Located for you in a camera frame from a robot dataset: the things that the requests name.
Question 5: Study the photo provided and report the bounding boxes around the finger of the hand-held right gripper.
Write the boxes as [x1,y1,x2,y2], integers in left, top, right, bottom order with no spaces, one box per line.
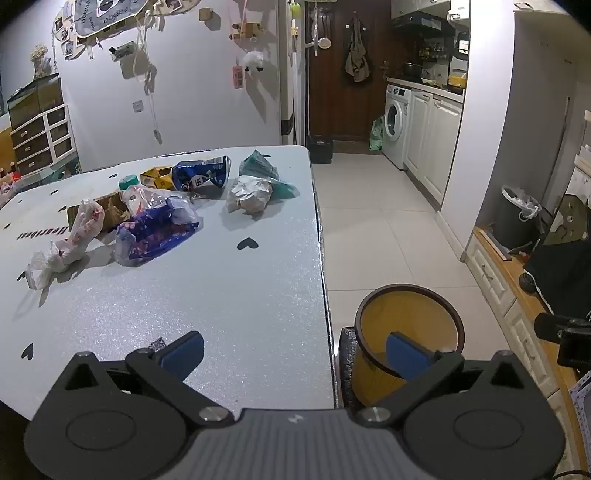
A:
[534,313,566,343]

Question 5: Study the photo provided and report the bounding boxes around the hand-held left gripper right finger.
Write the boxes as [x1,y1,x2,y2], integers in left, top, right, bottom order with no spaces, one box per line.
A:
[355,331,549,428]

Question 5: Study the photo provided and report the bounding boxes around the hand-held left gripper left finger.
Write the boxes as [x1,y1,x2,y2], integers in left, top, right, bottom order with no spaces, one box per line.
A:
[41,330,234,425]

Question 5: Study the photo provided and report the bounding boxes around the yellow trash bin brown rim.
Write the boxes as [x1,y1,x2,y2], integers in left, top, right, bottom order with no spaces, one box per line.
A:
[353,285,466,407]

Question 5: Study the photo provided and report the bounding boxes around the purple printed plastic bag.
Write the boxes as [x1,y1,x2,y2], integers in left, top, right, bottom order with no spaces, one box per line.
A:
[114,196,200,267]

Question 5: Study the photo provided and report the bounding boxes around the clear plastic bag red print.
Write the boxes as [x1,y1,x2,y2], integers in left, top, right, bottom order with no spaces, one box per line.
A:
[121,185,199,217]

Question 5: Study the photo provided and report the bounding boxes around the torn brown cardboard piece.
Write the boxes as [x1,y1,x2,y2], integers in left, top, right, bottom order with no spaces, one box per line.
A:
[68,193,134,234]

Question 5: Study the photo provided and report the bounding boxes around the pink white plastic bag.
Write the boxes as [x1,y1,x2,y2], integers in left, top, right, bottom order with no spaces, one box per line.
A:
[27,199,106,291]

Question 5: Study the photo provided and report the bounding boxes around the white paper bag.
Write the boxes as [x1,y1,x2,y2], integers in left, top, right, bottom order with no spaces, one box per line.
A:
[226,176,274,214]

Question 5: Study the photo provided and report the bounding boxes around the yellow paper carton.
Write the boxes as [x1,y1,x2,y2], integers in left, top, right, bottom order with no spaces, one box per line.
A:
[140,166,177,190]

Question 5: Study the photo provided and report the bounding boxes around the crushed blue drink can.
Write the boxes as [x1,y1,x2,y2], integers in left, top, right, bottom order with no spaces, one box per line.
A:
[172,155,230,192]

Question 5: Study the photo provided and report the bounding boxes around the green plastic wrapper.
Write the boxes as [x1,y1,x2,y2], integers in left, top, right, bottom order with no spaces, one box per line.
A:
[239,149,298,204]

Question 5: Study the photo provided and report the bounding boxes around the black foam block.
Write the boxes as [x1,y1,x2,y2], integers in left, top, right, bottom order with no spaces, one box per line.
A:
[339,327,359,408]

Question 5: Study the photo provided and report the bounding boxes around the black printed cloth bag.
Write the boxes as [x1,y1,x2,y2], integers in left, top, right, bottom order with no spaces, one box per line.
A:
[522,194,591,315]

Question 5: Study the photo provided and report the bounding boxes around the white low cabinet wooden top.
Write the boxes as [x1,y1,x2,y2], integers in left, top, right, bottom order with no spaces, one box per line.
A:
[464,226,583,462]

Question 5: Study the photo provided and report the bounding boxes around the dark bin with white liner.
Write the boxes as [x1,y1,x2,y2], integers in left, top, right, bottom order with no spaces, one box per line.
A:
[493,185,542,250]

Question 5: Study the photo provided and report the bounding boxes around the white lower kitchen cabinets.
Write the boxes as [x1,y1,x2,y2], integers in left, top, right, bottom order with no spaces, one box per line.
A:
[404,88,464,213]

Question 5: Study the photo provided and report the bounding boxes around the white kitchen cabinets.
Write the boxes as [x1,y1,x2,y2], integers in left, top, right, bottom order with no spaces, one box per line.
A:
[390,0,471,21]
[404,88,464,213]

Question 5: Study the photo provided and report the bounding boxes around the teal painted bench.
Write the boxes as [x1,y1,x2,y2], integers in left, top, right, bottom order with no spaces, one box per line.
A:
[28,157,81,183]

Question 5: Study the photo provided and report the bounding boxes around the green plastic bag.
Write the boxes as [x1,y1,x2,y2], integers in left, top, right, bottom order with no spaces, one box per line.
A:
[368,117,386,152]

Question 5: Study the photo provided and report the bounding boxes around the black floor box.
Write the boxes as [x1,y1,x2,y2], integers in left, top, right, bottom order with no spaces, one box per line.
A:
[307,135,334,164]

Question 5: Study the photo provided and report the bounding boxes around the white washing machine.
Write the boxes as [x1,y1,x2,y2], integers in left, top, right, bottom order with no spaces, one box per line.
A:
[382,84,413,171]

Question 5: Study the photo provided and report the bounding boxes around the white drawer cabinet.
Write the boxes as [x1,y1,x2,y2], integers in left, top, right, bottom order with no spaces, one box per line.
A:
[9,104,77,176]

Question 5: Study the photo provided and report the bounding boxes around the dark wooden door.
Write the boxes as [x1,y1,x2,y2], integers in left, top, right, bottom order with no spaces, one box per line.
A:
[307,0,393,141]

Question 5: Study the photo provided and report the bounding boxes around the glass tank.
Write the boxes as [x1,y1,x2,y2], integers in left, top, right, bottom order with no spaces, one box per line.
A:
[7,72,63,130]

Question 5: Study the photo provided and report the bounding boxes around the spice rack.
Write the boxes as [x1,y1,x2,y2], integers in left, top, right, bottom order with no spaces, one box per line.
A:
[418,39,451,61]

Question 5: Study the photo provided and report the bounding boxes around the hanging beige bag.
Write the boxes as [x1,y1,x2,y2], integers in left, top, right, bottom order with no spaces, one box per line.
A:
[342,18,372,84]

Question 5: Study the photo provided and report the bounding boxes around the dried flower bunch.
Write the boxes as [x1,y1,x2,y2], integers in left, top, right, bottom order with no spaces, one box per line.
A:
[30,44,51,77]

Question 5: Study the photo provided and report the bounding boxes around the hanging white ladle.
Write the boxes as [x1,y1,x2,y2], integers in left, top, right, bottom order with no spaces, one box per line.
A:
[308,9,333,56]

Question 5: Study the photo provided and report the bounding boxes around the black range hood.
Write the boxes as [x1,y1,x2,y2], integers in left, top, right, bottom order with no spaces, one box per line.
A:
[392,11,455,34]

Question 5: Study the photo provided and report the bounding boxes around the white upper kitchen cabinets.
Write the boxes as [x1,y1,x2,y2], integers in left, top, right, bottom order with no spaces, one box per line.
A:
[390,0,471,21]

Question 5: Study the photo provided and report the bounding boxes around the hanging white cord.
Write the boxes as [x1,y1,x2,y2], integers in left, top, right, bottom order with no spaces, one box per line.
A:
[133,11,163,145]

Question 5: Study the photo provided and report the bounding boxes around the wall photo collage board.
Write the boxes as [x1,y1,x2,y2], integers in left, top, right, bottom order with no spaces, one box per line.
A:
[53,0,181,61]

